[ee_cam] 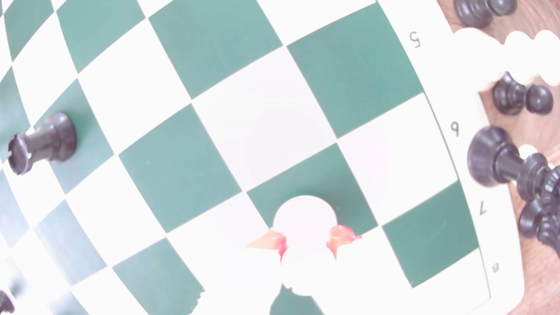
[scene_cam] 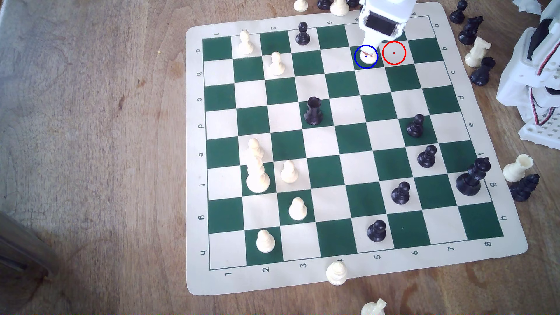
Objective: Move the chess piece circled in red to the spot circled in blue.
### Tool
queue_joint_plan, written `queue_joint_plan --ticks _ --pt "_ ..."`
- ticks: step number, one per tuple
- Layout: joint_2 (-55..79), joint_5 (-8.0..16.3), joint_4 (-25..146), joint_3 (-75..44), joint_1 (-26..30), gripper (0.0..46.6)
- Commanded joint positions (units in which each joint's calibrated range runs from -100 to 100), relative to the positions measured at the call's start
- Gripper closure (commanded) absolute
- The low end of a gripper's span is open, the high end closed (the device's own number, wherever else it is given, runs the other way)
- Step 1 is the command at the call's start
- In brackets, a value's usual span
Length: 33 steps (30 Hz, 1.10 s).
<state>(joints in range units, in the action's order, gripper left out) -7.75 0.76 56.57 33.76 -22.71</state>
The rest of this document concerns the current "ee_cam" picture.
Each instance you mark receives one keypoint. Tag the white rook chess piece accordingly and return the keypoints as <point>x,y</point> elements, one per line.
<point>305,216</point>

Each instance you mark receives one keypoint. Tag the black rook chess piece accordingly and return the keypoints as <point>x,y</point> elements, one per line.
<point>52,140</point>

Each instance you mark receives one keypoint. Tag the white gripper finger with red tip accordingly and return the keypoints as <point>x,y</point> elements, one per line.
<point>273,241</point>
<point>341,236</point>

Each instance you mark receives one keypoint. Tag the white queen chess piece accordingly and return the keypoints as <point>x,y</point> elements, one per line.
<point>481,57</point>

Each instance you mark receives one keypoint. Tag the black queen chess piece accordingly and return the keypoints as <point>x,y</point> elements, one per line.
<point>485,157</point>

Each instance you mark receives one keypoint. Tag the black pawn chess piece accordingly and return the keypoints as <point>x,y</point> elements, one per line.
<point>507,94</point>
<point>4,302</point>
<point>474,13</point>

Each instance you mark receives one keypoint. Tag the green and white chess mat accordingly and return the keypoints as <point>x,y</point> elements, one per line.
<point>218,57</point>

